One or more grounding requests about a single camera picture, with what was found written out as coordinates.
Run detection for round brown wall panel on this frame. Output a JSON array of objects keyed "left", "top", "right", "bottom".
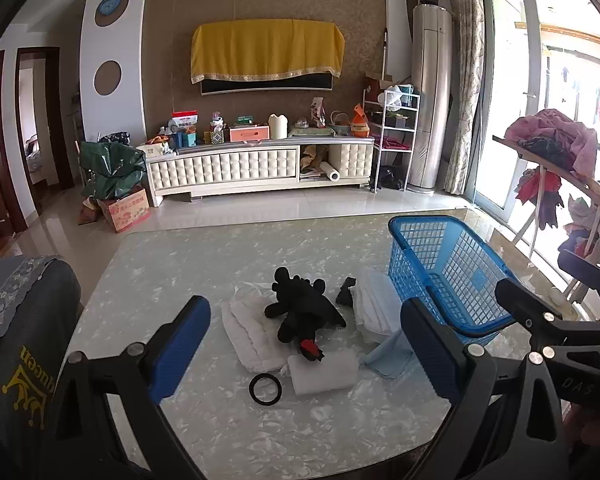
[{"left": 94, "top": 60, "right": 122, "bottom": 96}]

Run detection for black television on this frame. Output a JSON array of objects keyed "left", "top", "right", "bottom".
[{"left": 200, "top": 72, "right": 333, "bottom": 96}]

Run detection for chair with grey cover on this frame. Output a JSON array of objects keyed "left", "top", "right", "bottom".
[{"left": 0, "top": 255, "right": 82, "bottom": 480}]

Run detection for standing air conditioner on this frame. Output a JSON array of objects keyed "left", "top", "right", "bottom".
[{"left": 407, "top": 4, "right": 453, "bottom": 193}]

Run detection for green bag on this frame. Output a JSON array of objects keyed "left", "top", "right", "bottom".
[{"left": 78, "top": 141, "right": 147, "bottom": 201}]

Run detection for white television cabinet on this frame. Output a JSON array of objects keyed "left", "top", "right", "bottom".
[{"left": 137, "top": 136, "right": 376, "bottom": 207}]

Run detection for dark wooden door frame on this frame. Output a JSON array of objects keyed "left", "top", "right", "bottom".
[{"left": 15, "top": 47, "right": 74, "bottom": 191}]

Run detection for wooden clothes rack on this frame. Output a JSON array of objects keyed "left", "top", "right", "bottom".
[{"left": 492, "top": 135, "right": 600, "bottom": 306}]

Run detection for hanging clothes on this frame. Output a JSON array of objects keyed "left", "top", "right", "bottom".
[{"left": 514, "top": 167, "right": 566, "bottom": 231}]

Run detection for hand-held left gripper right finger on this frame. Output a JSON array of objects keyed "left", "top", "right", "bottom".
[{"left": 400, "top": 297, "right": 568, "bottom": 480}]

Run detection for white shelf rack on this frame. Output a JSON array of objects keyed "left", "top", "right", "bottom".
[{"left": 362, "top": 85, "right": 421, "bottom": 192}]

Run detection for black plush dragon toy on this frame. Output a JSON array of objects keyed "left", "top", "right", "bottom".
[{"left": 264, "top": 266, "right": 348, "bottom": 363}]

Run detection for small black cloth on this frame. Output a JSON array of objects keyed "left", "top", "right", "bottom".
[{"left": 336, "top": 276, "right": 358, "bottom": 307}]

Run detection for orange bag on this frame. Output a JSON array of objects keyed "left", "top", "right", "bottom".
[{"left": 350, "top": 104, "right": 372, "bottom": 137}]

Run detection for white towel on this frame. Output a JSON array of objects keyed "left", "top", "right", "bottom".
[{"left": 286, "top": 347, "right": 361, "bottom": 395}]

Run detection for white quilted cloth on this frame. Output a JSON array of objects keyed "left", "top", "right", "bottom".
[{"left": 221, "top": 282, "right": 301, "bottom": 373}]

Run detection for black bag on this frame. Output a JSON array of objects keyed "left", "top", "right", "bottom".
[{"left": 380, "top": 165, "right": 406, "bottom": 191}]

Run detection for cardboard box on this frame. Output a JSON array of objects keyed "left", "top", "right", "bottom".
[{"left": 97, "top": 187, "right": 151, "bottom": 233}]

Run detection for patterned curtain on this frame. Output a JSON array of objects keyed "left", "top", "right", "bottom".
[{"left": 442, "top": 0, "right": 486, "bottom": 196}]

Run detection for black ring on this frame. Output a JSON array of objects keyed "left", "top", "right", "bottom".
[{"left": 249, "top": 374, "right": 283, "bottom": 405}]

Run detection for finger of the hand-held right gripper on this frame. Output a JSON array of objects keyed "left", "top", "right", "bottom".
[
  {"left": 557, "top": 250, "right": 600, "bottom": 293},
  {"left": 495, "top": 278, "right": 600, "bottom": 356}
]

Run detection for pink box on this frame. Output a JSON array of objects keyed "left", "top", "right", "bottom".
[{"left": 229, "top": 126, "right": 271, "bottom": 143}]

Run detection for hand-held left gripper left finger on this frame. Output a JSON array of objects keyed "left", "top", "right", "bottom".
[{"left": 45, "top": 295, "right": 212, "bottom": 480}]

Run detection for blue plastic basket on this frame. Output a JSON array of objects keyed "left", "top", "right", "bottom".
[{"left": 387, "top": 215, "right": 523, "bottom": 346}]

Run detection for pink clothes pile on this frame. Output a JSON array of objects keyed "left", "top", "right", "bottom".
[{"left": 504, "top": 109, "right": 598, "bottom": 178}]

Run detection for light blue cloth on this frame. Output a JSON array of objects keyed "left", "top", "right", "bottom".
[{"left": 362, "top": 332, "right": 416, "bottom": 378}]

